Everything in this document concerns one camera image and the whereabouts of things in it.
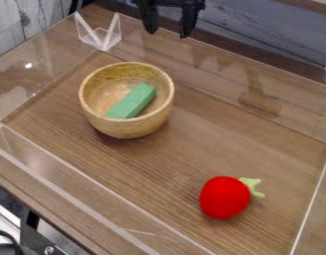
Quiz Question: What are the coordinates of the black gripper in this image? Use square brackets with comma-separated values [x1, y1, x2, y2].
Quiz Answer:
[135, 0, 204, 38]

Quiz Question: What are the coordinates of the green rectangular block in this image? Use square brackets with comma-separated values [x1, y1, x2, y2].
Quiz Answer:
[106, 83, 156, 119]

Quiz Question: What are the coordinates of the brown wooden bowl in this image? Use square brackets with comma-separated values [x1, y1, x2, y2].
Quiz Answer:
[79, 62, 175, 138]

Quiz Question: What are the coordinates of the red plush strawberry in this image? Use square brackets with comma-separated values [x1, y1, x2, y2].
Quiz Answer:
[198, 175, 265, 219]

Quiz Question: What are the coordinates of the clear acrylic corner bracket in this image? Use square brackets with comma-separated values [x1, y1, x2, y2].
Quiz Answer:
[73, 12, 122, 52]

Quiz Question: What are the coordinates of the clear acrylic tray wall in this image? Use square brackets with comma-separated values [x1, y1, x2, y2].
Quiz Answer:
[0, 123, 215, 255]

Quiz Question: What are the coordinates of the black table leg bracket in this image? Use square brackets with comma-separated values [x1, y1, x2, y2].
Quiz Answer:
[20, 210, 67, 255]

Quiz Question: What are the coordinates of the black cable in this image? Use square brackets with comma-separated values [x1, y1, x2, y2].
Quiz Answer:
[0, 229, 24, 255]

